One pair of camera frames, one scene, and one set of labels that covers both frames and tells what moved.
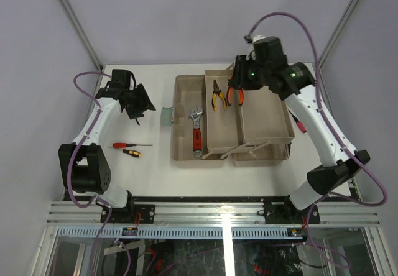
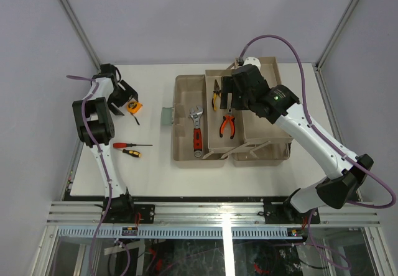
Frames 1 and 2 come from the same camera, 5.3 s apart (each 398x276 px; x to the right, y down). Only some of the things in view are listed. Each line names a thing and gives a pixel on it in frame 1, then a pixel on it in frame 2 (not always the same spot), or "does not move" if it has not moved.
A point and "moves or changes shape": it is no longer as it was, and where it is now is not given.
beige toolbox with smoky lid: x=213 y=123 does not move
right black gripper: x=242 y=62 -> x=228 y=86
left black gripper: x=144 y=101 -> x=125 y=97
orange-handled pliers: x=229 y=95 moves or changes shape
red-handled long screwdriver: x=124 y=145 does not move
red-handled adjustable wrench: x=197 y=132 does not move
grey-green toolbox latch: x=167 y=115 does not move
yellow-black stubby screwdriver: x=132 y=153 does not move
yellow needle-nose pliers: x=216 y=91 does not move
